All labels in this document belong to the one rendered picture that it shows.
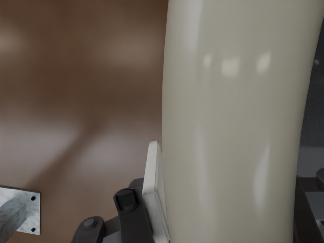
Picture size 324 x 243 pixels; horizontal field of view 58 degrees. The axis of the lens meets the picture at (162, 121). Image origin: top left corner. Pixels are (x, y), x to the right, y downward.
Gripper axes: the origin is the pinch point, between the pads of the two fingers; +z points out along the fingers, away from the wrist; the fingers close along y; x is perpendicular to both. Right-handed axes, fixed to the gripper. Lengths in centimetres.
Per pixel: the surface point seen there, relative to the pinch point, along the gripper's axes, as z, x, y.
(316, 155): 78, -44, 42
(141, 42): 86, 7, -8
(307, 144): 79, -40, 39
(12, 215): 80, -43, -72
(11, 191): 88, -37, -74
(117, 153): 86, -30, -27
